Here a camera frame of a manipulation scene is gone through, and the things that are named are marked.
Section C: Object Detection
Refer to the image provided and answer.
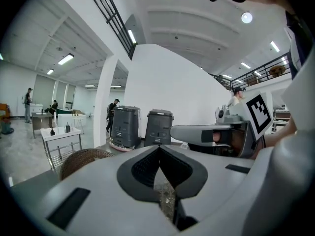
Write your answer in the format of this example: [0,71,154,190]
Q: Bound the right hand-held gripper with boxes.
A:
[170,90,274,158]

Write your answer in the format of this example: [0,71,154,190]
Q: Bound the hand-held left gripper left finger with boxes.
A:
[9,144,182,236]

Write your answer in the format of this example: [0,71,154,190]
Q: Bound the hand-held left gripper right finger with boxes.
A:
[159,145,255,231]

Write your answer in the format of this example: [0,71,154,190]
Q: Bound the person's right forearm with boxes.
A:
[263,117,299,149]

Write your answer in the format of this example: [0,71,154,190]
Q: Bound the person's right hand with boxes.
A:
[213,130,244,155]

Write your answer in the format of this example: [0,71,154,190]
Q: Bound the brown wicker chair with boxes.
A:
[60,148,116,181]

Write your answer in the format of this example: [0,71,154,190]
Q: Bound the black cleaning machine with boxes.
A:
[144,109,175,147]
[110,105,142,152]

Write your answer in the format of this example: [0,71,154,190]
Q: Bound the white sink stand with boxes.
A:
[40,125,83,170]

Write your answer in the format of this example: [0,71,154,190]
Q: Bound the white round side table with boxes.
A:
[73,114,86,135]

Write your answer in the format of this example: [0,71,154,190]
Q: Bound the glass-top wicker table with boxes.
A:
[154,178,177,219]

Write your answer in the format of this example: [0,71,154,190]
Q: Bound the white counter block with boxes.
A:
[57,113,87,129]

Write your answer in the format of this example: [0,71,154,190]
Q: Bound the grey metal table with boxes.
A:
[31,112,54,139]

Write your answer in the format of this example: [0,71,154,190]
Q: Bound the metal storage shelf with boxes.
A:
[272,109,291,134]

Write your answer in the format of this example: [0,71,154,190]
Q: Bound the black metal railing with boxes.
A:
[209,52,292,91]
[82,0,137,61]

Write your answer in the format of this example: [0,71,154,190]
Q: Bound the green vacuum cleaner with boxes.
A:
[0,121,15,136]

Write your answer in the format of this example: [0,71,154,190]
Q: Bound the round woven wooden object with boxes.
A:
[268,65,286,78]

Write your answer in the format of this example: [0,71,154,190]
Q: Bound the orange sofa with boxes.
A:
[0,103,12,119]

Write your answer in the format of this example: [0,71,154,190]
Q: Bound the round ceiling light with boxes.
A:
[241,11,253,24]

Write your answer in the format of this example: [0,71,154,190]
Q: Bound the person's navy shirt torso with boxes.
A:
[284,8,311,81]

